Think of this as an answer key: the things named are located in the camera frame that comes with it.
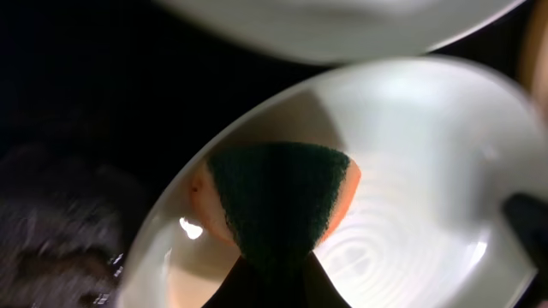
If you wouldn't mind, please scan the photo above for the black round tray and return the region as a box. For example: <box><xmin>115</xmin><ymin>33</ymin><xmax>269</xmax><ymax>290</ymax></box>
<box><xmin>1</xmin><ymin>1</ymin><xmax>425</xmax><ymax>307</ymax></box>

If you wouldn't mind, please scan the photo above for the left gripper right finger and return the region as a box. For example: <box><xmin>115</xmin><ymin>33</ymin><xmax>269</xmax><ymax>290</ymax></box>
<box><xmin>295</xmin><ymin>252</ymin><xmax>350</xmax><ymax>308</ymax></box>

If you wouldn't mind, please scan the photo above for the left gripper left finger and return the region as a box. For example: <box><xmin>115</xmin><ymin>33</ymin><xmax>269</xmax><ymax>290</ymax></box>
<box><xmin>203</xmin><ymin>257</ymin><xmax>272</xmax><ymax>308</ymax></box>

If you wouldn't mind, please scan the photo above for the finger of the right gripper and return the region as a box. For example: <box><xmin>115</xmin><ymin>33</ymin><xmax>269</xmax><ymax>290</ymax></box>
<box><xmin>503</xmin><ymin>193</ymin><xmax>547</xmax><ymax>299</ymax></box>

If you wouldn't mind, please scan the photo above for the green and yellow sponge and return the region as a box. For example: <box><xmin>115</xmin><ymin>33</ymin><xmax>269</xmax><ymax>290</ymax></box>
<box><xmin>189</xmin><ymin>142</ymin><xmax>361</xmax><ymax>271</ymax></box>

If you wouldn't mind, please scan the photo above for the light blue plate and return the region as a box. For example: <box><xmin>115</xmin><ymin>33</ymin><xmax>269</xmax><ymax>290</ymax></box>
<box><xmin>155</xmin><ymin>0</ymin><xmax>522</xmax><ymax>65</ymax></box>
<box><xmin>117</xmin><ymin>56</ymin><xmax>548</xmax><ymax>308</ymax></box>

